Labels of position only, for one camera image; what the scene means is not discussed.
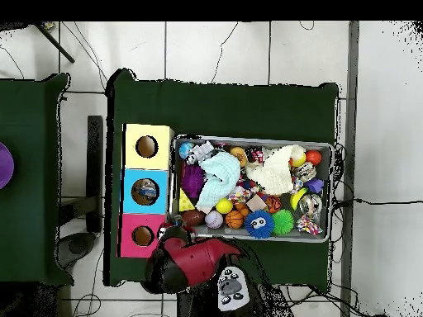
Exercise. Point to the silver toy robot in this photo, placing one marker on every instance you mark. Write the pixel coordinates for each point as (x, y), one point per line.
(198, 153)

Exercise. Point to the small brown football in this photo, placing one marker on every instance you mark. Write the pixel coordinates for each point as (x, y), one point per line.
(193, 217)

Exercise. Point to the small orange basketball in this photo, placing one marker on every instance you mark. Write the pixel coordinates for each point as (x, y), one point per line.
(234, 219)

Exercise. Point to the wooden box three holes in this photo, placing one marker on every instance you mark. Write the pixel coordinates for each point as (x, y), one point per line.
(162, 158)

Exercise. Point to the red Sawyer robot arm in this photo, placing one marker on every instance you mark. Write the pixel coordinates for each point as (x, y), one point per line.
(195, 261)

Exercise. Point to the cream waffle cloth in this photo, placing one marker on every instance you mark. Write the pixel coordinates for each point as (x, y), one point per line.
(274, 171)

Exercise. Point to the crushed clear plastic bottle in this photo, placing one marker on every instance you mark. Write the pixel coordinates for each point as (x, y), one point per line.
(175, 219)

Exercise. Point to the dark green side table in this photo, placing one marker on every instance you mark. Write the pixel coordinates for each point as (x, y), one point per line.
(29, 165)

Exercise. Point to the dark green table cloth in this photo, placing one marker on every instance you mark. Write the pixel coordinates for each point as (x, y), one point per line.
(231, 109)

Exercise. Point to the blue fuzzy googly-eye ball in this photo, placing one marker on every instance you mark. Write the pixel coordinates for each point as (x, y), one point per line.
(259, 224)

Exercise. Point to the small white baseball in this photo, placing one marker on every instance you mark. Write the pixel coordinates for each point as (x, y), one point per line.
(214, 219)

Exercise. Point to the green spiky rubber ball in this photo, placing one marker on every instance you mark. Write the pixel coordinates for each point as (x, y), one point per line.
(283, 222)

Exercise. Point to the purple spiky ball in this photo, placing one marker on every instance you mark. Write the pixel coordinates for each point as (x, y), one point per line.
(193, 180)

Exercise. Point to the black tripod leg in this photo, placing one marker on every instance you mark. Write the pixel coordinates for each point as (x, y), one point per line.
(56, 44)

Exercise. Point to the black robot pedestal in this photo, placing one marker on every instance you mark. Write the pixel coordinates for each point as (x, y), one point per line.
(198, 307)

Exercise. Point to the blue globe ball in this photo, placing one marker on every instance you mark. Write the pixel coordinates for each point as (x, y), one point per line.
(184, 150)

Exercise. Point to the mint green waffle cloth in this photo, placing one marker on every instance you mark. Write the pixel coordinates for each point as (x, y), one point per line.
(221, 178)

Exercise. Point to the purple round object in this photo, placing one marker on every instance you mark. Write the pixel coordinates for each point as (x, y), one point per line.
(5, 165)

